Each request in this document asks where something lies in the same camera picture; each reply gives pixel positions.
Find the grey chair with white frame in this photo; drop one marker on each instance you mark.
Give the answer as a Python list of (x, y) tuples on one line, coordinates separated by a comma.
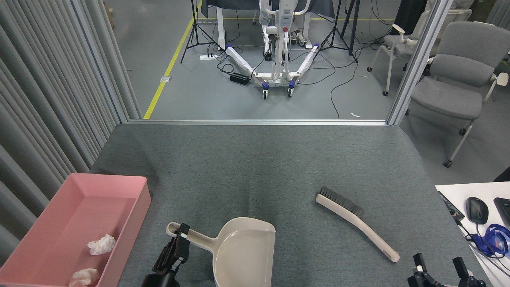
[(450, 95)]

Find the black keyboard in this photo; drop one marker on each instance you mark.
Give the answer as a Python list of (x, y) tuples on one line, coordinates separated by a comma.
[(504, 209)]

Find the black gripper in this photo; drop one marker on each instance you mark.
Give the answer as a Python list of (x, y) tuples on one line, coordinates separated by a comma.
[(161, 280)]

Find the grey office chair white armrest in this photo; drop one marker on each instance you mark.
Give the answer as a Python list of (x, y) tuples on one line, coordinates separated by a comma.
[(398, 44)]

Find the silver table edge rail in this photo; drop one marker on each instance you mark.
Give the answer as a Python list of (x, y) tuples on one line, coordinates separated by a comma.
[(259, 122)]

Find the person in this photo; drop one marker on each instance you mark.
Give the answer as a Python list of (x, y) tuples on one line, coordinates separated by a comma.
[(408, 16)]

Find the metal floor outlet plate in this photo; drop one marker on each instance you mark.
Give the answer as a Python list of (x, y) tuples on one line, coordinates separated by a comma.
[(165, 79)]

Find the white side table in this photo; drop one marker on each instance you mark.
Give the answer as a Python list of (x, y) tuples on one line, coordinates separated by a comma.
[(486, 189)]

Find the white stand on wheels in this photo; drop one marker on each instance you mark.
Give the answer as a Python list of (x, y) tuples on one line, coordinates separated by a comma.
[(275, 63)]

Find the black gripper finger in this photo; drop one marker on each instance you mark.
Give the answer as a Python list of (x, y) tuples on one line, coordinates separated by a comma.
[(420, 279), (468, 281)]

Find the beige plastic dustpan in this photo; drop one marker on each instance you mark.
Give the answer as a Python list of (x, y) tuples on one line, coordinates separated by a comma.
[(247, 255)]

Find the black tripod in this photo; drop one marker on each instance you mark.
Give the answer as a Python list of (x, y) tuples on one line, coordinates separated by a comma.
[(352, 28), (195, 28)]

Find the flat black device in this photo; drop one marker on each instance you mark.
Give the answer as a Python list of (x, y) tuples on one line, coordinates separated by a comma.
[(452, 207)]

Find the beige hand brush black bristles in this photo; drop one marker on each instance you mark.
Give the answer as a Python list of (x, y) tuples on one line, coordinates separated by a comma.
[(358, 221)]

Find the silver aluminium post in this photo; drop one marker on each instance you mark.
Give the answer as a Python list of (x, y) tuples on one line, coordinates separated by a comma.
[(418, 63)]

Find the pink plastic bin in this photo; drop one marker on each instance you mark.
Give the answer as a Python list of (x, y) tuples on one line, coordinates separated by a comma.
[(67, 215)]

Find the black computer mouse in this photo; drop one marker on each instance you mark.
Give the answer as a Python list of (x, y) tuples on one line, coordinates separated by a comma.
[(477, 210)]

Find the blue headphones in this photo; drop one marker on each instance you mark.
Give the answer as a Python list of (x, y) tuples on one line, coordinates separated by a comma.
[(496, 241)]

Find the table with dark cloth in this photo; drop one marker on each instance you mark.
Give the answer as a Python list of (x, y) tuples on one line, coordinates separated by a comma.
[(239, 4)]

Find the black power adapter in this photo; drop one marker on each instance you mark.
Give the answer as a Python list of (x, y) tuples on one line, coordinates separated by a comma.
[(240, 78)]

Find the white power strip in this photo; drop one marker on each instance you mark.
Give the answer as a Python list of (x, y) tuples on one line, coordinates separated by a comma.
[(208, 57)]

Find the grey pleated curtain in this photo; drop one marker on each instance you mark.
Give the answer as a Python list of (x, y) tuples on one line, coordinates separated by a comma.
[(44, 99)]

